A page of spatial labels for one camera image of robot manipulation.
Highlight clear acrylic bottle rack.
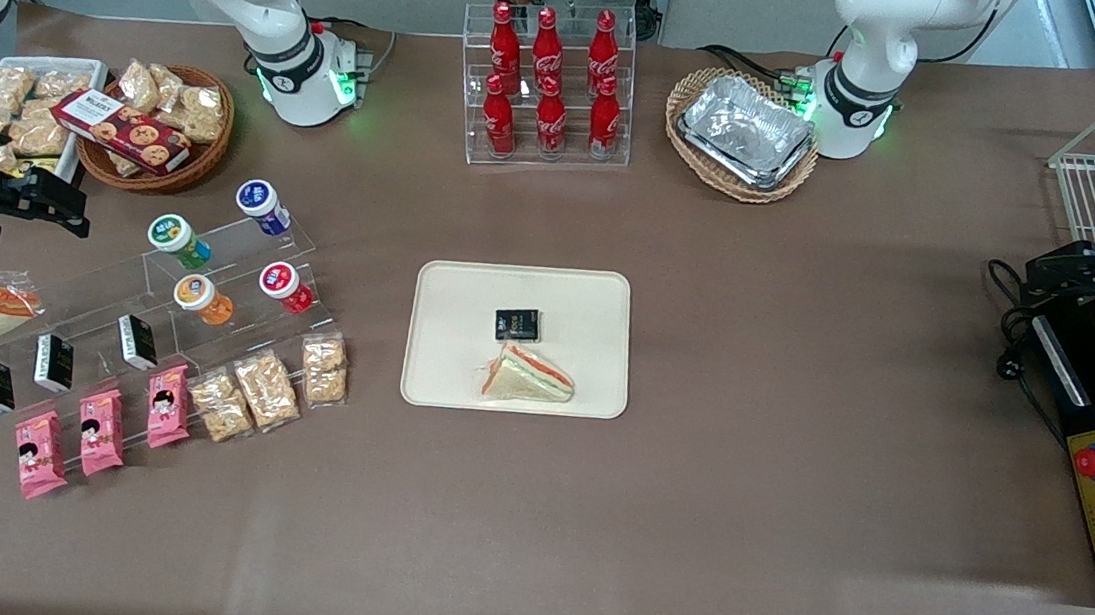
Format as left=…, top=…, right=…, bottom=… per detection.
left=450, top=0, right=645, bottom=181

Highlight light oval wicker basket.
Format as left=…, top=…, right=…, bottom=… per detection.
left=657, top=62, right=828, bottom=211

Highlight black power cable with plug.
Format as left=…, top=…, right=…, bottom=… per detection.
left=971, top=257, right=1087, bottom=444

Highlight green gum canister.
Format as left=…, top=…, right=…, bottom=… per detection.
left=145, top=211, right=216, bottom=273

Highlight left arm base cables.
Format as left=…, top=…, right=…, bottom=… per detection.
left=694, top=39, right=816, bottom=101

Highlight blue gum canister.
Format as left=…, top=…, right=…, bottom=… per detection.
left=232, top=177, right=296, bottom=238

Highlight orange gum canister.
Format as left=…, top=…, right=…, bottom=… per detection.
left=170, top=272, right=238, bottom=328

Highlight pink snack packet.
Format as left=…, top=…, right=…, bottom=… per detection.
left=142, top=361, right=198, bottom=454
left=72, top=385, right=133, bottom=482
left=8, top=407, right=76, bottom=504

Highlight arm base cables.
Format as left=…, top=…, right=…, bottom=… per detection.
left=304, top=15, right=401, bottom=85
left=694, top=39, right=816, bottom=101

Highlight clear acrylic tiered stand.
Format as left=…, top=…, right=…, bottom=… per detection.
left=0, top=190, right=363, bottom=504

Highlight red cookie box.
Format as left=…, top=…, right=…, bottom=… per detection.
left=46, top=85, right=198, bottom=180

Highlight red cola bottle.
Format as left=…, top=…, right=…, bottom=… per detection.
left=531, top=74, right=573, bottom=159
left=478, top=73, right=523, bottom=159
left=484, top=1, right=528, bottom=95
left=528, top=5, right=569, bottom=97
left=584, top=8, right=625, bottom=94
left=586, top=73, right=626, bottom=161

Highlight brown round wicker basket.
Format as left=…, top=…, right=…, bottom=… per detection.
left=72, top=55, right=240, bottom=202

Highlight red gum canister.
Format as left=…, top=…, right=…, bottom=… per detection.
left=256, top=260, right=319, bottom=316

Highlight aluminium foil tray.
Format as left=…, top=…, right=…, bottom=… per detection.
left=672, top=119, right=817, bottom=196
left=679, top=70, right=819, bottom=180

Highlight white rectangular bin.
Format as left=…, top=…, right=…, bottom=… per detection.
left=0, top=51, right=111, bottom=190

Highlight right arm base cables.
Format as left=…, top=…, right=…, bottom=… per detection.
left=304, top=15, right=401, bottom=85

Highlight beige plastic tray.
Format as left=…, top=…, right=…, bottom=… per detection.
left=398, top=252, right=641, bottom=426

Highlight clear cereal bar packet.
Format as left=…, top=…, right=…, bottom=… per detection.
left=183, top=366, right=261, bottom=448
left=227, top=346, right=308, bottom=437
left=297, top=329, right=353, bottom=412

